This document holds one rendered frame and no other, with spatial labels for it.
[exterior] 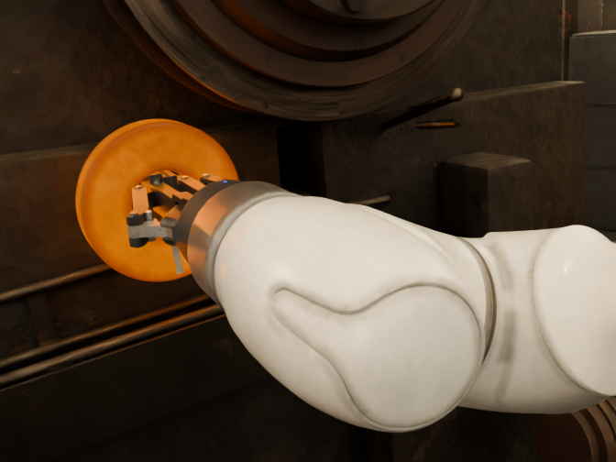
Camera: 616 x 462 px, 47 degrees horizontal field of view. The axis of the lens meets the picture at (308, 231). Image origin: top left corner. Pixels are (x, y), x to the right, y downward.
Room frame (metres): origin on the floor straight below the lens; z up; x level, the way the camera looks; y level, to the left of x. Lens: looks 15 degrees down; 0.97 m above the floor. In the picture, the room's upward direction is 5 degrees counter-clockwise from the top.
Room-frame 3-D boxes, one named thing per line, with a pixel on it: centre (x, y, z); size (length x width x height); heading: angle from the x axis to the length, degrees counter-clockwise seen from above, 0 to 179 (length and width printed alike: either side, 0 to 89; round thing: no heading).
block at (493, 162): (0.89, -0.23, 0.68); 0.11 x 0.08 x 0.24; 27
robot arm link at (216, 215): (0.45, 0.03, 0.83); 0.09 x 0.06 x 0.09; 117
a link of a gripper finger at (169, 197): (0.57, 0.11, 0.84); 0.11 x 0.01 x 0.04; 28
